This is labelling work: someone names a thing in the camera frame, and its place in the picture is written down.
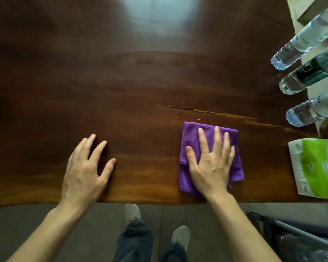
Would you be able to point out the person's right forearm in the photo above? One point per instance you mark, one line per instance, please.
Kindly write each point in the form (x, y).
(237, 231)

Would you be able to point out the grey shoe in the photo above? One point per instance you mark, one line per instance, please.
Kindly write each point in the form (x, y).
(180, 237)
(132, 212)

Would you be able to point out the person's right thumb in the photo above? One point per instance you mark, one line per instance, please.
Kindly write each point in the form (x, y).
(192, 158)

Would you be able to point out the person's right middle finger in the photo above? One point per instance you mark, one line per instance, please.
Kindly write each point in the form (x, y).
(217, 140)

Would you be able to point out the clear water bottle green label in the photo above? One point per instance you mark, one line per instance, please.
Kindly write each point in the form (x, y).
(308, 72)

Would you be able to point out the person's left hand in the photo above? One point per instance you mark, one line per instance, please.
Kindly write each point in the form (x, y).
(80, 177)

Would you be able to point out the person's right hand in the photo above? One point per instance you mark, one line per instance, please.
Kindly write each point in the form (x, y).
(211, 171)

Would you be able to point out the clear water bottle white label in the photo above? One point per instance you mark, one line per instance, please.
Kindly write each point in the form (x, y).
(311, 109)
(303, 40)

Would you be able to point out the dark trousers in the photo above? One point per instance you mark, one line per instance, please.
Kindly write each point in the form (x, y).
(135, 242)

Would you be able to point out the black chair grey frame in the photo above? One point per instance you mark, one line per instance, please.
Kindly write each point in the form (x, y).
(295, 240)

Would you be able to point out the grey right shoe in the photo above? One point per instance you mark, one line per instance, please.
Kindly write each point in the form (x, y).
(180, 237)

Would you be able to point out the person's left middle finger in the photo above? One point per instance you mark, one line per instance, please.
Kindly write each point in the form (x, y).
(88, 145)

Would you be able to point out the green and white pouch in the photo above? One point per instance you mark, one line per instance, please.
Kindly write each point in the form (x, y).
(315, 169)

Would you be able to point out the person's left forearm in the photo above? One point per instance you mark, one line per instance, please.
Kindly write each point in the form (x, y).
(43, 234)

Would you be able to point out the person's left thumb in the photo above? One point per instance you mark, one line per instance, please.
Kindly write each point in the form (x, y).
(108, 169)

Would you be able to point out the person's right little finger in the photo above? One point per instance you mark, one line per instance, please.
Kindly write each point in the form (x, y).
(231, 155)

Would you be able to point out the grey left shoe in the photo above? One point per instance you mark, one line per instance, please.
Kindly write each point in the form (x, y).
(132, 212)

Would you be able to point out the purple microfibre cloth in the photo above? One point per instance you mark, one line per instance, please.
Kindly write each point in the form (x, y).
(190, 136)

